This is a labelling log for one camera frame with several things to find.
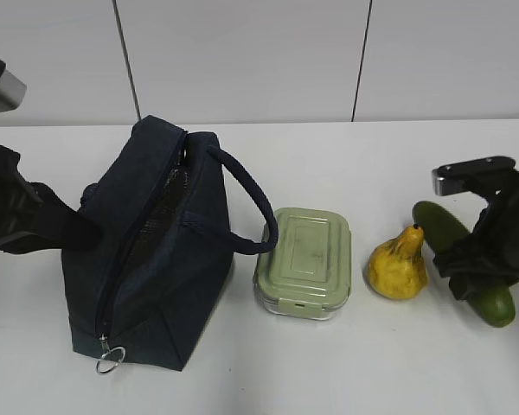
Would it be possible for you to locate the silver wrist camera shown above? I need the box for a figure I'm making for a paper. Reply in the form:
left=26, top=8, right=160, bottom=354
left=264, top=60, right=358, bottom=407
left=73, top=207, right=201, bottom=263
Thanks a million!
left=432, top=156, right=519, bottom=199
left=0, top=60, right=27, bottom=113

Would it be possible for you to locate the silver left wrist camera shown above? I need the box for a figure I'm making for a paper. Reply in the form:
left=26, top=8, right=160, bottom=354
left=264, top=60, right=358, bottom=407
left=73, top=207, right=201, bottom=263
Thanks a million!
left=0, top=60, right=27, bottom=113

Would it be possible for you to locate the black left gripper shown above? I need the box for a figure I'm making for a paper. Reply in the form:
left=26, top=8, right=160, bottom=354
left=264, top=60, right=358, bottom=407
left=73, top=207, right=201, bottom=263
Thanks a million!
left=0, top=145, right=103, bottom=251

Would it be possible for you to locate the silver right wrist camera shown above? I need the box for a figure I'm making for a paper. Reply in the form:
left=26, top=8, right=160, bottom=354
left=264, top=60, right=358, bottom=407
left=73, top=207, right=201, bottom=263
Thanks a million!
left=432, top=156, right=519, bottom=199

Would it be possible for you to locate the green cucumber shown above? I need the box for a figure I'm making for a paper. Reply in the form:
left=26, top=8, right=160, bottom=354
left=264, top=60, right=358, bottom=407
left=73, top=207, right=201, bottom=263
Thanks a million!
left=412, top=201, right=516, bottom=328

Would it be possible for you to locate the dark blue lunch bag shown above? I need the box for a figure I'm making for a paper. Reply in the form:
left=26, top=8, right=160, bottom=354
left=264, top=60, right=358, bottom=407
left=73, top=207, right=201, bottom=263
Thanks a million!
left=61, top=116, right=279, bottom=371

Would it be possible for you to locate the metal zipper pull ring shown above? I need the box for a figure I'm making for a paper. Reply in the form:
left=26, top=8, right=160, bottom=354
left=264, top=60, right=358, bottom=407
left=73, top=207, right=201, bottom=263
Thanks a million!
left=95, top=338, right=126, bottom=374

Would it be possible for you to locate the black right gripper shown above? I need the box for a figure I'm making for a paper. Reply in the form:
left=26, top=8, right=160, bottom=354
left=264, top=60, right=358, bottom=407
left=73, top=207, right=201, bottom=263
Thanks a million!
left=435, top=169, right=519, bottom=300

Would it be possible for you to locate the yellow pear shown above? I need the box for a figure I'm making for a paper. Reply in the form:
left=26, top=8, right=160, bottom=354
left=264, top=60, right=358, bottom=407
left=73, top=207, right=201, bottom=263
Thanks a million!
left=368, top=224, right=428, bottom=301

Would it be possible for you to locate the green lid glass container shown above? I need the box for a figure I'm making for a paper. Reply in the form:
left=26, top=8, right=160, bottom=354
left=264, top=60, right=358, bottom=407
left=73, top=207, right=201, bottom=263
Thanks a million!
left=253, top=207, right=352, bottom=321

